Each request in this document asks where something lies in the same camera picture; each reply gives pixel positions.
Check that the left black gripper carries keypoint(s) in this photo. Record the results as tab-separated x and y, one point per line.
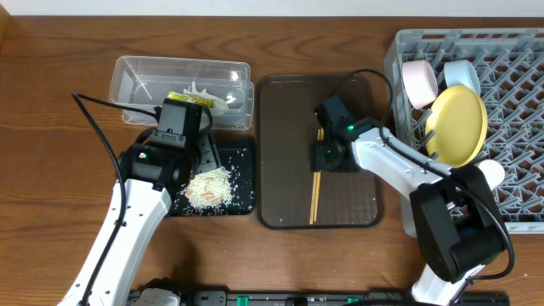
208	152

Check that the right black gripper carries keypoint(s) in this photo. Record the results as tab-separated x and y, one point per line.
319	160

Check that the clear plastic waste bin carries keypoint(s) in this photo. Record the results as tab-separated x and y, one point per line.
144	82

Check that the pink shallow bowl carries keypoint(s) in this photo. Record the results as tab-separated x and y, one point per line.
419	82

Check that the rice food waste pile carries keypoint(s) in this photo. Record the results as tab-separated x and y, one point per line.
210	191

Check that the yellow green snack wrapper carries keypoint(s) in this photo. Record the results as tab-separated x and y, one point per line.
191	98

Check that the white green cup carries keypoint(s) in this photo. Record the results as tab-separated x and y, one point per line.
493	171

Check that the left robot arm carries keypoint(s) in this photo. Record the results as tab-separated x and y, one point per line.
150	174

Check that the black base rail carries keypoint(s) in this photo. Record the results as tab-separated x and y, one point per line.
167	292

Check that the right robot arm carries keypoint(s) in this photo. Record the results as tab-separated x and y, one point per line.
458	226

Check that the grey dishwasher rack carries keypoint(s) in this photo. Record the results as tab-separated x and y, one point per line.
509	65

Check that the brown serving tray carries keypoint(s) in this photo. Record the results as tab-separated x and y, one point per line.
288	197

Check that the white plastic bag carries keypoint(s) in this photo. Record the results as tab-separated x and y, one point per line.
216	105

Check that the yellow round plate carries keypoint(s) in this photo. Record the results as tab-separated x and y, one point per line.
458	123

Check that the black waste tray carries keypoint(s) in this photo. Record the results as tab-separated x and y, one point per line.
242	187

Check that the light blue bowl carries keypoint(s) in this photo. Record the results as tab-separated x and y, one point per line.
461	72

